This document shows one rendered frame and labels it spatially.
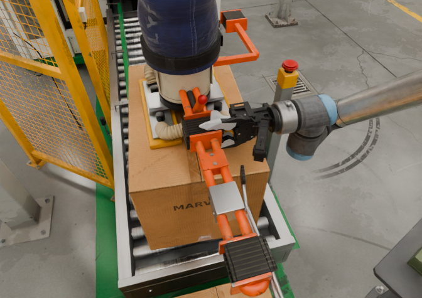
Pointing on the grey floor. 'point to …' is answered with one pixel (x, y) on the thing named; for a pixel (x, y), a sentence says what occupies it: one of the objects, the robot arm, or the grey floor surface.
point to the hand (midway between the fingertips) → (204, 137)
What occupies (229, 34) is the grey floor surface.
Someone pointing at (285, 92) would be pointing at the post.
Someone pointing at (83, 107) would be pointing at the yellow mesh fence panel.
